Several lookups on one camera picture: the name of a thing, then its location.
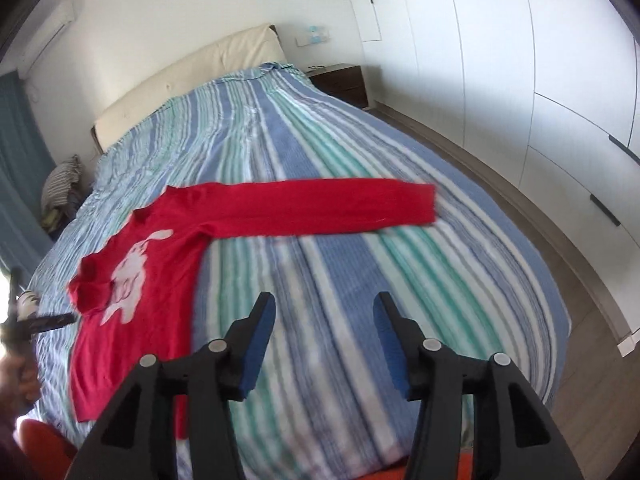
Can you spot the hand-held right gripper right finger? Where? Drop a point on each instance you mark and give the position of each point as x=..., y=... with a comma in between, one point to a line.
x=391, y=345

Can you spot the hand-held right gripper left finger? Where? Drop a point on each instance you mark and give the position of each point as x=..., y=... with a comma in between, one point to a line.
x=259, y=335

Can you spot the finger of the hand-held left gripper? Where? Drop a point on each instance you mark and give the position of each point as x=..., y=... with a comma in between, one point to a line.
x=50, y=323

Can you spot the red towel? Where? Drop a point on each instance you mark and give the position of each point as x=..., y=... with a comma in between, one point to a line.
x=165, y=345

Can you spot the pile of striped clothes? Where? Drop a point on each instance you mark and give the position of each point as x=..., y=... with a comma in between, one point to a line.
x=60, y=185

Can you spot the person's left hand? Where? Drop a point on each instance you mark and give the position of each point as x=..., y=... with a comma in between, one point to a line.
x=20, y=382

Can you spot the blue green striped bed sheet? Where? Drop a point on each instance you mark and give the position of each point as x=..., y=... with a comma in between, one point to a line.
x=350, y=285

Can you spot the blue curtain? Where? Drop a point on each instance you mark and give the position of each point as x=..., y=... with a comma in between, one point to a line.
x=20, y=170

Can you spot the dark wooden nightstand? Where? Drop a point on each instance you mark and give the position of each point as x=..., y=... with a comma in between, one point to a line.
x=342, y=82

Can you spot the white built-in wardrobe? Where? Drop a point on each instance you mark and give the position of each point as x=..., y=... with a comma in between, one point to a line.
x=525, y=60

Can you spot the white wall air conditioner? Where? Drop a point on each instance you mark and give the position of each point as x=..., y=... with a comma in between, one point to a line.
x=47, y=35

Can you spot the white wall socket panel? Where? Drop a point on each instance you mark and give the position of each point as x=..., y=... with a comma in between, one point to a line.
x=312, y=36

